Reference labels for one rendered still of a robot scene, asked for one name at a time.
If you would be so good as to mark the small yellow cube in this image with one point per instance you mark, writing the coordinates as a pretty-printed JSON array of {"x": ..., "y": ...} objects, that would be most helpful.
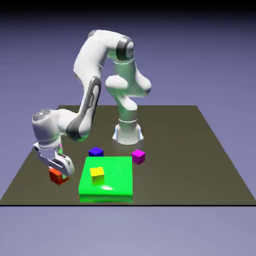
[{"x": 97, "y": 176}]

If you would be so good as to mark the small blue cube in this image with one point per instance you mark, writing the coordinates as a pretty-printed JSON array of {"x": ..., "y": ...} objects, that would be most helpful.
[{"x": 96, "y": 152}]

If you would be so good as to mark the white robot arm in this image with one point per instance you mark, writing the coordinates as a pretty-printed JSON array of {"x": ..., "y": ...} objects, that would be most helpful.
[{"x": 94, "y": 60}]

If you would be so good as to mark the large green box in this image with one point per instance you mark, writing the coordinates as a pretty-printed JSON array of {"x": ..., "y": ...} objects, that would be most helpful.
[{"x": 112, "y": 176}]

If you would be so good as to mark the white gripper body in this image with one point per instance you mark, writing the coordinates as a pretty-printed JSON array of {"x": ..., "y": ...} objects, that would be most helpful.
[{"x": 58, "y": 163}]

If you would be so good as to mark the small magenta cube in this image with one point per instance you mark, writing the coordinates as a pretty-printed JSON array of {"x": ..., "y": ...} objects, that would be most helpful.
[{"x": 138, "y": 156}]

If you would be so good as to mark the small red cube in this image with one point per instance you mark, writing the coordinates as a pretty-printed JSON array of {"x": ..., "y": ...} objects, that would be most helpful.
[{"x": 56, "y": 177}]

